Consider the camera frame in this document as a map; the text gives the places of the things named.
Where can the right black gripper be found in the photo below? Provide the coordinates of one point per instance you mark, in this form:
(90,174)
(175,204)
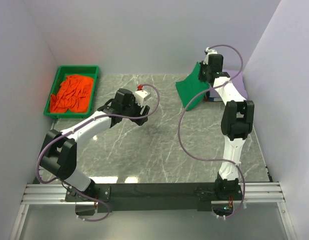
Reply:
(202,65)

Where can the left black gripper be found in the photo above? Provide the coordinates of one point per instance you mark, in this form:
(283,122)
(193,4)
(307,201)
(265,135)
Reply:
(133,101)

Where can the green t-shirt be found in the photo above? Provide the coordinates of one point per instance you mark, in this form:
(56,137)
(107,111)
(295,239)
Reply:
(190,86)

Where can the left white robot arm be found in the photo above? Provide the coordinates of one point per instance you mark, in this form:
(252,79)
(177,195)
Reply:
(59,150)

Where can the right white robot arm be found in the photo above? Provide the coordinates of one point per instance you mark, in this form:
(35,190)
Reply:
(236,123)

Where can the stack of folded shirts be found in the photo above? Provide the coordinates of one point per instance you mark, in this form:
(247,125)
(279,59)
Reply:
(209,98)

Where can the folded purple t-shirt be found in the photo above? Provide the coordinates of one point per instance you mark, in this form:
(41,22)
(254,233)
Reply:
(237,82)

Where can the green plastic bin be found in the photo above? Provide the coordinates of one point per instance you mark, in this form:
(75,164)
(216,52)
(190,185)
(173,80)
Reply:
(92,71)

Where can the orange t-shirt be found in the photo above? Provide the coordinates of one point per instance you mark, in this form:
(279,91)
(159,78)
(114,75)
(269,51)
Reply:
(74,95)

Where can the black base beam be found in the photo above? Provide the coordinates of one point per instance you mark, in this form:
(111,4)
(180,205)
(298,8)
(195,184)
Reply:
(164,196)

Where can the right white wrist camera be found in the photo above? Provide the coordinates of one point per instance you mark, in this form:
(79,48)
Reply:
(208,51)

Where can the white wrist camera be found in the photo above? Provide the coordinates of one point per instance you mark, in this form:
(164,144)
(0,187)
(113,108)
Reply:
(141,95)
(208,51)

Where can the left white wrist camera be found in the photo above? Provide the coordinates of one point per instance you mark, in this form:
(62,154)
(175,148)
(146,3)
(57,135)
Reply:
(141,95)

